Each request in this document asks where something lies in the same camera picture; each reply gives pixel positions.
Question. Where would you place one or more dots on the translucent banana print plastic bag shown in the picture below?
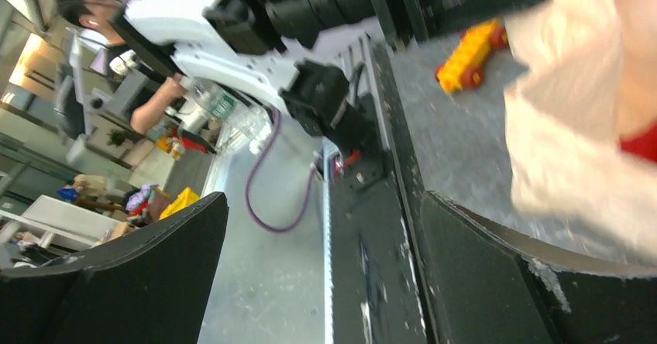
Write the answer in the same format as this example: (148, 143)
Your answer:
(575, 118)

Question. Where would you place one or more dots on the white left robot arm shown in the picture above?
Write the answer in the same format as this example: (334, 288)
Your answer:
(240, 44)

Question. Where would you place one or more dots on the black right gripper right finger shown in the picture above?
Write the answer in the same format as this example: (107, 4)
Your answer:
(491, 284)

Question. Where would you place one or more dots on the person in background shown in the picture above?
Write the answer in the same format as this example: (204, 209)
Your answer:
(148, 108)

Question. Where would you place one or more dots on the red fake fruit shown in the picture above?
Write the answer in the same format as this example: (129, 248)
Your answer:
(642, 145)

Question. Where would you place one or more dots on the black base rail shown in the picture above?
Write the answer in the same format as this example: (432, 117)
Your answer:
(372, 291)

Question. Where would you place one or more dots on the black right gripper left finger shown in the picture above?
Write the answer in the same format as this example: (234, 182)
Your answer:
(149, 286)

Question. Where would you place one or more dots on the orange red toy brick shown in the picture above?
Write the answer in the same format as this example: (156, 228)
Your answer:
(463, 69)

